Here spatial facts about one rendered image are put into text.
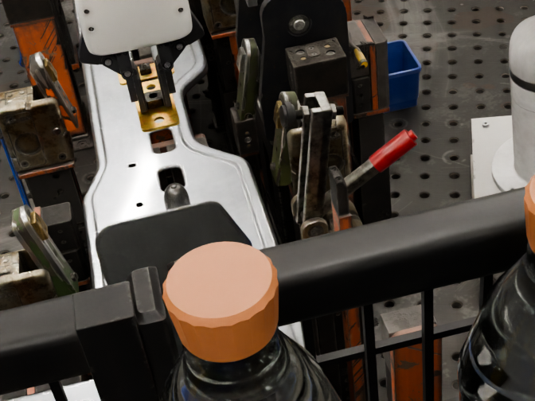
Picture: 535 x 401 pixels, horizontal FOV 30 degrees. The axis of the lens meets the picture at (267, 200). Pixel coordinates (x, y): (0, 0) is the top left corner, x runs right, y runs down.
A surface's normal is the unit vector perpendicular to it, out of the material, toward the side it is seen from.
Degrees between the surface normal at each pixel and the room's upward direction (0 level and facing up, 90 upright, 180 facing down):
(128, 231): 90
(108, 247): 90
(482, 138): 5
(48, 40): 90
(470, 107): 0
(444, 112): 0
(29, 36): 90
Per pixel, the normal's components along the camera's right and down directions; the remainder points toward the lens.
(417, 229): -0.11, -0.76
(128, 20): 0.21, 0.66
